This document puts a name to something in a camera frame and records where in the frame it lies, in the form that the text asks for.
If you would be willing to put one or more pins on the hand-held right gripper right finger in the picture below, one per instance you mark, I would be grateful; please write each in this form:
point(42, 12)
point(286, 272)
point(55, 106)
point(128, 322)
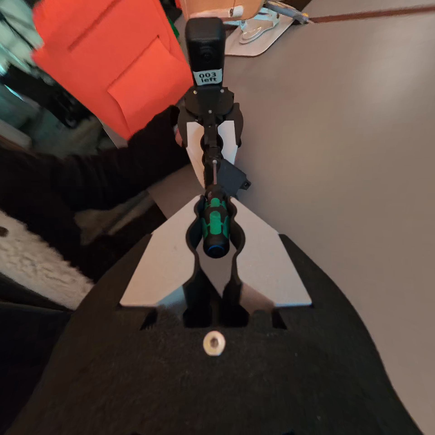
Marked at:
point(268, 268)

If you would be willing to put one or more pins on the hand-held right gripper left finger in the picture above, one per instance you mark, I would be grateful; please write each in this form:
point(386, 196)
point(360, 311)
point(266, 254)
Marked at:
point(159, 268)

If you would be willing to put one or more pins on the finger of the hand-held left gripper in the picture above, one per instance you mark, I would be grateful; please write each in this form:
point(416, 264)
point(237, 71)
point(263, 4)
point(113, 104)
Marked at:
point(229, 142)
point(194, 146)

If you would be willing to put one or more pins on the black plastic bracket part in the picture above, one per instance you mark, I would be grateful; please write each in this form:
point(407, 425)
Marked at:
point(234, 176)

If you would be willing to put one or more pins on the person's left forearm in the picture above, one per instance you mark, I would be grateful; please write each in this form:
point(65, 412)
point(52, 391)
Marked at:
point(102, 170)

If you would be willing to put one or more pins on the white jointed lamp arm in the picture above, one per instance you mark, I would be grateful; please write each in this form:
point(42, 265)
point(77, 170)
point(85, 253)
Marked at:
point(258, 25)

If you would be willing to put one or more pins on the white desk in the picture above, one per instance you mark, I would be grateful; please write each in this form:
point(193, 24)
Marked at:
point(340, 153)

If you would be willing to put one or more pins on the person's left hand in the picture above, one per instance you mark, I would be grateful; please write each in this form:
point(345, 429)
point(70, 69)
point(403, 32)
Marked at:
point(177, 136)

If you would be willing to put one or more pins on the green block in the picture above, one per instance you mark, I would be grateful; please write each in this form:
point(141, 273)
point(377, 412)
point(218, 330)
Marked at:
point(176, 27)

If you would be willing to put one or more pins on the grey pen with yellow tip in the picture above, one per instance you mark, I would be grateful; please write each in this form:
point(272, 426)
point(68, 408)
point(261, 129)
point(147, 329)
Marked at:
point(287, 10)

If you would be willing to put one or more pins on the white round base plate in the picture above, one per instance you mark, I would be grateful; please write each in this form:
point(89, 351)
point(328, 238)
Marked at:
point(265, 37)

